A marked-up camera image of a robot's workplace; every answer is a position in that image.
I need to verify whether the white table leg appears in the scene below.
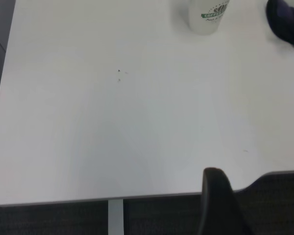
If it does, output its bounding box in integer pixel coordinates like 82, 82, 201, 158
108, 199, 124, 235

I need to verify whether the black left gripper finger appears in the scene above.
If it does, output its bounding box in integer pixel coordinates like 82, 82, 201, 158
197, 167, 257, 235

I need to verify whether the dark purple cloth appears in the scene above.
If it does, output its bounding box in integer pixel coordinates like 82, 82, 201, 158
265, 0, 294, 51

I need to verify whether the white paper coffee cup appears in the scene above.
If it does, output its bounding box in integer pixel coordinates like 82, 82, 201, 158
188, 0, 230, 36

